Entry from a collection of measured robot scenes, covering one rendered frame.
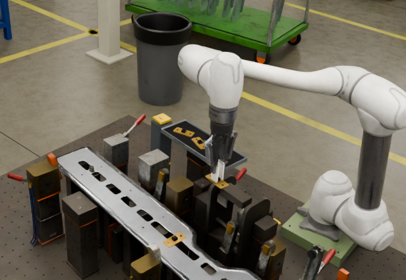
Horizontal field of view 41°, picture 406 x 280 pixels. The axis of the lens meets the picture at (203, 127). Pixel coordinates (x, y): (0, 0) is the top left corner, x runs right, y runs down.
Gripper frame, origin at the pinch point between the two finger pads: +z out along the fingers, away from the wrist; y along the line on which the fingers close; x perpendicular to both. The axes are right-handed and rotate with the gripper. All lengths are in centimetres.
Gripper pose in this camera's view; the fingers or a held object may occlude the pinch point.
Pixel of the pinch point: (217, 171)
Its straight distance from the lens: 180.3
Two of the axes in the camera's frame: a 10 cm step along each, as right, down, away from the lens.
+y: -7.8, 2.8, -5.6
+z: -0.6, 8.5, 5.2
